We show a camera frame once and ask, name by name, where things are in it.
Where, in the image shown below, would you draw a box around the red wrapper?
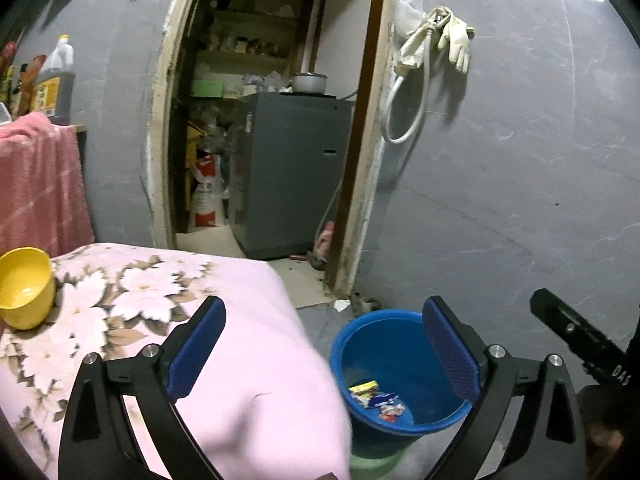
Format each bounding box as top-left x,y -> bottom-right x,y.
378,403 -> 405,424

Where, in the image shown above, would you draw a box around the white wrapper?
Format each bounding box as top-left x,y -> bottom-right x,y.
352,392 -> 375,408

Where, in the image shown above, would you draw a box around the yellow snack wrapper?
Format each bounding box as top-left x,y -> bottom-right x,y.
348,380 -> 378,396

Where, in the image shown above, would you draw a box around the blue plastic bucket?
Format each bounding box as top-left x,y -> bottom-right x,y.
329,310 -> 472,458

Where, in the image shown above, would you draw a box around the yellow plastic bowl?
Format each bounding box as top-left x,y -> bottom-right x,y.
0,247 -> 55,330

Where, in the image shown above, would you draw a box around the pink floral quilted cloth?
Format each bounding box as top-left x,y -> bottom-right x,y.
1,243 -> 352,479

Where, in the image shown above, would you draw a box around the red plaid cloth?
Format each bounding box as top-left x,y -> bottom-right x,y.
0,113 -> 94,257

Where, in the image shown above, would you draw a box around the red white sack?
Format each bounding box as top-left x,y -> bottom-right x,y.
189,153 -> 226,229

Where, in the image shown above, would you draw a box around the grey cabinet appliance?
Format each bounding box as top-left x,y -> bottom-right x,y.
229,93 -> 354,259

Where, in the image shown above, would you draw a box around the large oil jug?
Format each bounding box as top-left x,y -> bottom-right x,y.
30,35 -> 76,126

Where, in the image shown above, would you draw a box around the orange sauce bottle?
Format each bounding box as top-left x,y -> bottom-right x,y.
14,54 -> 47,117

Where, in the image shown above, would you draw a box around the green box on shelf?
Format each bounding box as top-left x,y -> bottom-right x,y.
191,79 -> 224,99

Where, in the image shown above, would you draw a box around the metal pot on cabinet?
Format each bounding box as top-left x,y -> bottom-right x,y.
291,73 -> 328,96

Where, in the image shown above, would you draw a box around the white rubber gloves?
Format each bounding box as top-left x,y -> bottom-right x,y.
394,3 -> 475,76

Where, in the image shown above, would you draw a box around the white hose loop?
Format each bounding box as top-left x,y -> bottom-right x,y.
378,29 -> 434,146

